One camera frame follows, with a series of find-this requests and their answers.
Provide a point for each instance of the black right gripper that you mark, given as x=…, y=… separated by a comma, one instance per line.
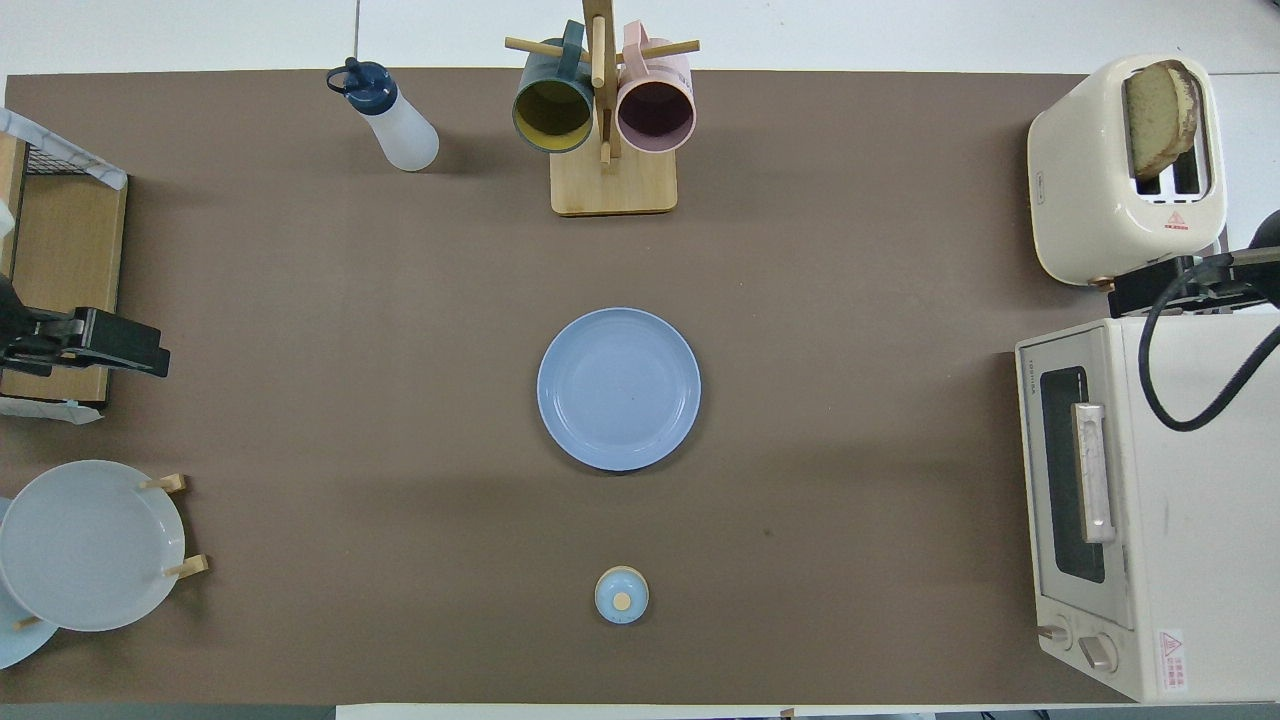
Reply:
x=1240, y=272

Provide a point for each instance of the slice of toast bread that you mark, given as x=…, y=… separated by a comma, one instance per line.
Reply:
x=1158, y=115

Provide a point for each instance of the wooden mug tree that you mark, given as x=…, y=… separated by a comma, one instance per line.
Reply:
x=612, y=185

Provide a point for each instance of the teal mug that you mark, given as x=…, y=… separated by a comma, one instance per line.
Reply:
x=552, y=120

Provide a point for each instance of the white toaster oven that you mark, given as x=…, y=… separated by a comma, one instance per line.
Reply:
x=1190, y=560

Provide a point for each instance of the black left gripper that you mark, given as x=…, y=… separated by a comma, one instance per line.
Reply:
x=30, y=335

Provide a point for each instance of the wooden plate rack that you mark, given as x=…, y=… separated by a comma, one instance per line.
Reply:
x=185, y=567

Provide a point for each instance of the grey plate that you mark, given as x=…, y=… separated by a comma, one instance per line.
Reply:
x=90, y=545

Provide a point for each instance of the pink mug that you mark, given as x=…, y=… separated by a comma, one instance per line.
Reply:
x=655, y=118

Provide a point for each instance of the cream two-slot toaster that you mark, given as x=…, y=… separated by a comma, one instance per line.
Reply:
x=1085, y=190

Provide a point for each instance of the squeeze bottle with blue cap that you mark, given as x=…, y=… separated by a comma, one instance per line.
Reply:
x=405, y=130

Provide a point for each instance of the brown table mat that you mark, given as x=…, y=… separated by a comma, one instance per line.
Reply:
x=400, y=350

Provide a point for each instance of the light blue plate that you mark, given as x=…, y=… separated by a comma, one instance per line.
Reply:
x=15, y=645

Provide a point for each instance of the blue round plate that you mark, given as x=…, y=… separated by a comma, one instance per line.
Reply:
x=618, y=390

